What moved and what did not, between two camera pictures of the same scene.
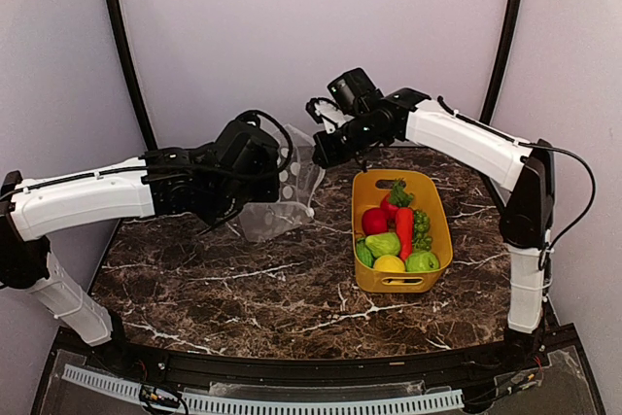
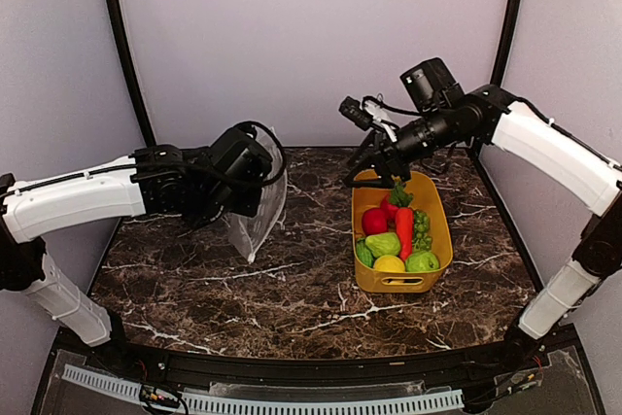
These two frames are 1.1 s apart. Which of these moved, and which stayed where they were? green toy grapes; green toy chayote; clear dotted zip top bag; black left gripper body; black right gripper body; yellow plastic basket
Moved: clear dotted zip top bag; black right gripper body
Stayed: black left gripper body; green toy grapes; yellow plastic basket; green toy chayote
